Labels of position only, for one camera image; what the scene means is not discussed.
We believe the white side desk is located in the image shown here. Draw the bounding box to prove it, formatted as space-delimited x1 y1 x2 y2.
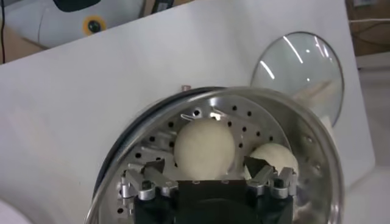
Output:
355 51 390 224

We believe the yellow ringed black button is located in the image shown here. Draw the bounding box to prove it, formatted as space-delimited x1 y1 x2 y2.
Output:
82 15 107 37

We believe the white steamed baozi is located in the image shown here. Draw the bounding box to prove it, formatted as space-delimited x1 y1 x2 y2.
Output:
173 117 236 181
243 142 299 183

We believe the perforated steel steamer basket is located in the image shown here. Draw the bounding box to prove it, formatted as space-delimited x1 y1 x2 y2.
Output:
85 86 345 224

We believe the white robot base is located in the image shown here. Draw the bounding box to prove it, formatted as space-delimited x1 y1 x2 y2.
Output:
0 0 147 49

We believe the round glass pot lid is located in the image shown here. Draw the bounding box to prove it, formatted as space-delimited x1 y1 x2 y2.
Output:
250 31 345 127

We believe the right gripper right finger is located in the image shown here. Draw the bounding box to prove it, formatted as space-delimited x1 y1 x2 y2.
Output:
243 155 298 200

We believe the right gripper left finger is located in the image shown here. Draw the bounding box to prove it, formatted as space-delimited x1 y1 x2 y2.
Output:
117 158 179 208

